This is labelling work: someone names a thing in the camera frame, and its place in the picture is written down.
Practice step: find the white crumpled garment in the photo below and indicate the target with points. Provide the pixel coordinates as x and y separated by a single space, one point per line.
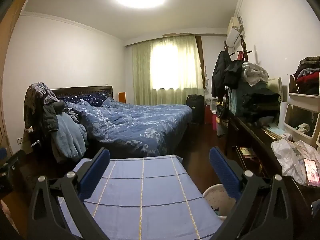
255 73

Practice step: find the white wall socket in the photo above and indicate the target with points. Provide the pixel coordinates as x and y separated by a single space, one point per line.
20 140

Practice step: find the blue floral duvet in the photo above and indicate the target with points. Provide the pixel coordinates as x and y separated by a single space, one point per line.
140 122

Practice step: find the pink printed packet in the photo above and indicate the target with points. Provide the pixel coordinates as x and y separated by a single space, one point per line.
311 171

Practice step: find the black suitcase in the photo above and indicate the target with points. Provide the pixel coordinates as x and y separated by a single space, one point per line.
195 108

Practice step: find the pile of dark folded clothes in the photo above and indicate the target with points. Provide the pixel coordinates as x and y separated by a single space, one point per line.
260 100

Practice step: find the white stacking storage bin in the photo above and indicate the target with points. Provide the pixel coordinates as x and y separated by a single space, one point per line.
303 98
297 120

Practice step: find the dark wooden desk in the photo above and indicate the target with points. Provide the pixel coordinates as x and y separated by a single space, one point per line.
255 140

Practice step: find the black hanging jacket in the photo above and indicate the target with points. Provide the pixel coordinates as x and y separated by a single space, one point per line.
233 73

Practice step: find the dark puffer jacket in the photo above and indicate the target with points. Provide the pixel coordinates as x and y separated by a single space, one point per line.
50 118

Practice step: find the pile of red and dark clothes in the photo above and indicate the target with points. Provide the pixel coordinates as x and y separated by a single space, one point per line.
308 76

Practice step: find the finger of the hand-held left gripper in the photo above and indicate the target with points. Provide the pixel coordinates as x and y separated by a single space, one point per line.
2 153

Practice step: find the white plastic basket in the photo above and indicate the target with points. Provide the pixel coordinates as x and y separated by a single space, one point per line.
216 195

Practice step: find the grey patterned garment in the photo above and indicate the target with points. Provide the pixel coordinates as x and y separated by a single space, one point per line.
36 97

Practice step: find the blue fleece robe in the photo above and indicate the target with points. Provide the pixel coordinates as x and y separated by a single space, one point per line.
70 137

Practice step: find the white air conditioner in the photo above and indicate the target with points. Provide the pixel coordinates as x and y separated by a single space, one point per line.
234 31

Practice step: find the pale green curtain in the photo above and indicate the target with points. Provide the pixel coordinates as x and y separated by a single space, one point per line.
142 67

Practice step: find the wooden wardrobe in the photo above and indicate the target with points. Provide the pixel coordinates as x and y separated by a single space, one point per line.
10 42

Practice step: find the navy star print pillow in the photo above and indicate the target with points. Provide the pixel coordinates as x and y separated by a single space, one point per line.
85 99

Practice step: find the blue checked cloth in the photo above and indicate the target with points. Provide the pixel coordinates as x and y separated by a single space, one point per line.
145 192

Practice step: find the wooden coat rack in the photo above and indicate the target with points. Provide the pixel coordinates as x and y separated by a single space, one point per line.
243 48

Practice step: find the white plastic bag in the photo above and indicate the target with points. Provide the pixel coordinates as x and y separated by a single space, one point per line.
287 155

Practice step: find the white paper roll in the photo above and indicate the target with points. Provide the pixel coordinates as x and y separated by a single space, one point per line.
283 115

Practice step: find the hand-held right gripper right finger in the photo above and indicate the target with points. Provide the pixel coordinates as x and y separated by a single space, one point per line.
225 175

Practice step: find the black hanging coat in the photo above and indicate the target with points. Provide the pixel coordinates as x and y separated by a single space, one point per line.
219 72

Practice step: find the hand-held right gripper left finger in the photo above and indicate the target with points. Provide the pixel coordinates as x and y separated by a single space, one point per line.
95 172

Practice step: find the dark wooden headboard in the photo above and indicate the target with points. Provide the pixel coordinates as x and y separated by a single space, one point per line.
82 91

